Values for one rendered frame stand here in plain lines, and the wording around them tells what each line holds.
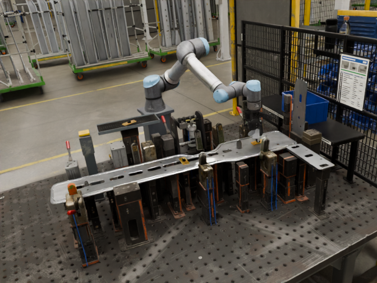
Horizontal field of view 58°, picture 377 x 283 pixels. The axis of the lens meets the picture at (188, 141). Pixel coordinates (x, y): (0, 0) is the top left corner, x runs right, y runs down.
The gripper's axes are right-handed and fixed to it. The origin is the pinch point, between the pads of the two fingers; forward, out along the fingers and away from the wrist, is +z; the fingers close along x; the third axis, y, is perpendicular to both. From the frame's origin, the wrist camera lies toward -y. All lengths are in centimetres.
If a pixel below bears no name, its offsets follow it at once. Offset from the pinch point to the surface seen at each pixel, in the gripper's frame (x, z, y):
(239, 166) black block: 17.9, 3.0, 21.5
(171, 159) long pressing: -5, 1, 52
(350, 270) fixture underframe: 59, 57, -19
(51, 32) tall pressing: -987, 17, 136
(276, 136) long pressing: -2.9, 3.0, -14.4
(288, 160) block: 22.6, 4.7, -5.0
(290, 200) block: 23.2, 31.4, -7.0
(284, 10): -181, -45, -139
